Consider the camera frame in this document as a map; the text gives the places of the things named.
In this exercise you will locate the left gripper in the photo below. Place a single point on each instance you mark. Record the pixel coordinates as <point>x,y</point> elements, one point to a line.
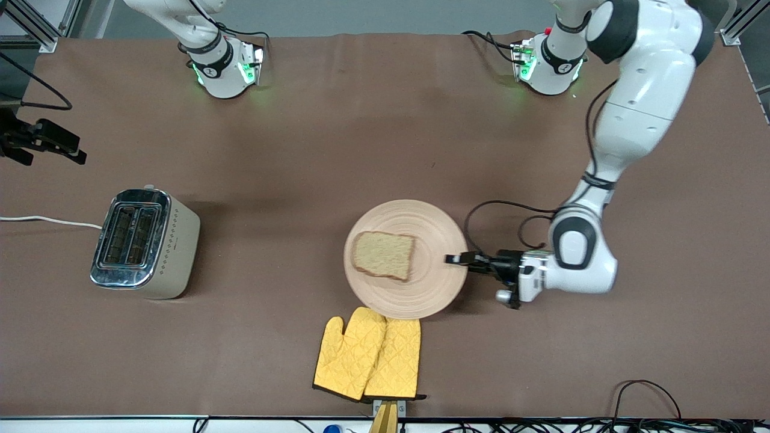
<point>504,266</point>

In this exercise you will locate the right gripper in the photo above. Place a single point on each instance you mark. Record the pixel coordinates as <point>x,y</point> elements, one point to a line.
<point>13,136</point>

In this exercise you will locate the round wooden plate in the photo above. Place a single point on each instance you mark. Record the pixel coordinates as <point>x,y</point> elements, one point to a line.
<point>415,288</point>

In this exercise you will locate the brown bread slice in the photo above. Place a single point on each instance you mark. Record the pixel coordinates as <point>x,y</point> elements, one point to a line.
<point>382,255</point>

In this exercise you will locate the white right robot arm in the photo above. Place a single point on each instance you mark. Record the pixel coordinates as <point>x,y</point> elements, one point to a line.
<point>222,78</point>

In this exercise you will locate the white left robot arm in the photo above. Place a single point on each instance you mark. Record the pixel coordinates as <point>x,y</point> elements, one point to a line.
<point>643,90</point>

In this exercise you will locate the chrome and beige toaster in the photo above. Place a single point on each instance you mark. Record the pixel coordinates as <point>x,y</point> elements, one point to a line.
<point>174,252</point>

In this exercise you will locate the yellow quilted oven mitt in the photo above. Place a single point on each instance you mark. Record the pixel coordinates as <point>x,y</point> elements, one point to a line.
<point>346,361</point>
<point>397,361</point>

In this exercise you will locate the yellow wooden stick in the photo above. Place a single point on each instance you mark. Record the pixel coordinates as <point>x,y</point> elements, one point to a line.
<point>385,421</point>

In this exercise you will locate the aluminium frame corner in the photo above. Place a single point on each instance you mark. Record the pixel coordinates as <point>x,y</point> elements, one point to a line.
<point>42,39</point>
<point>731,36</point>

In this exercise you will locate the small metal bracket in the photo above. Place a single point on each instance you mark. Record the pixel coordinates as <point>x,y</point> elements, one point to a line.
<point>402,408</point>

